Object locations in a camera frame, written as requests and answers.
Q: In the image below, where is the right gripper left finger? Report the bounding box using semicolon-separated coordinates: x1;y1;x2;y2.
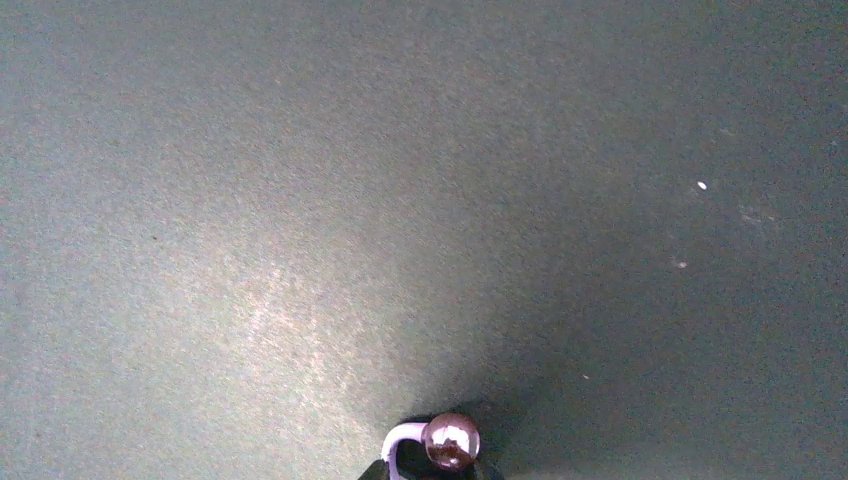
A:
358;460;390;480

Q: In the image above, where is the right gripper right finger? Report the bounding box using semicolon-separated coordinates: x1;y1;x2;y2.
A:
473;460;504;480

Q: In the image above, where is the purple earbud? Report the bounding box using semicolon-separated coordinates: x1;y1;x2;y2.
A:
380;412;482;480

